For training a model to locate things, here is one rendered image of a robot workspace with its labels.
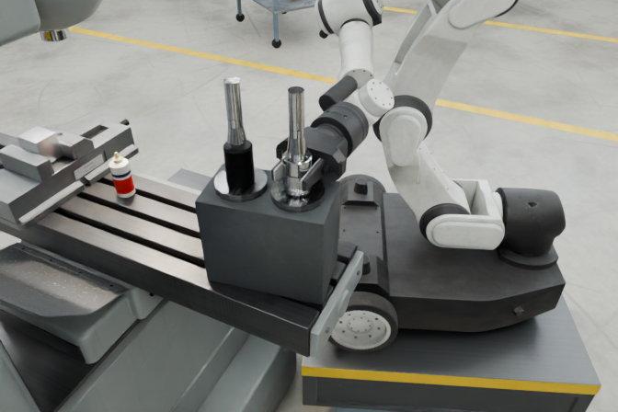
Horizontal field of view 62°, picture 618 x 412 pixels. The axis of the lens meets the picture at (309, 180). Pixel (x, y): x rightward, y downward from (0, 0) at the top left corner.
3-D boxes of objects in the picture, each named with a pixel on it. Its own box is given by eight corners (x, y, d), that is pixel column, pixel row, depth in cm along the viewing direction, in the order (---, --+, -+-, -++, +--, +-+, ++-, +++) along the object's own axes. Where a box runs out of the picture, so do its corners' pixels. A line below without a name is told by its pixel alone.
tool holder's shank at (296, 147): (309, 159, 79) (309, 94, 72) (289, 161, 79) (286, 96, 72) (304, 148, 82) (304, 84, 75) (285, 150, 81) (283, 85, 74)
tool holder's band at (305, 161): (314, 166, 79) (314, 161, 79) (284, 170, 78) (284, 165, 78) (308, 151, 83) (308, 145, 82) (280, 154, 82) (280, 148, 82)
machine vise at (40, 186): (97, 137, 136) (87, 99, 130) (141, 151, 130) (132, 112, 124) (-24, 211, 111) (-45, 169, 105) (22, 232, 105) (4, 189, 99)
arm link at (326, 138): (274, 128, 84) (310, 98, 92) (276, 175, 90) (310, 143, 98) (342, 148, 79) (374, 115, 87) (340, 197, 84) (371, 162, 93)
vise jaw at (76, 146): (57, 135, 123) (52, 121, 121) (95, 148, 118) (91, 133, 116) (36, 147, 119) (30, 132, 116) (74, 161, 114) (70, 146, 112)
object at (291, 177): (314, 194, 82) (314, 166, 79) (285, 197, 81) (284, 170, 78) (309, 177, 86) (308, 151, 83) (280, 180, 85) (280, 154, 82)
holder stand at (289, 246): (232, 238, 104) (222, 155, 92) (337, 258, 99) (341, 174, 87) (206, 280, 94) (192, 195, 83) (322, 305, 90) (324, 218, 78)
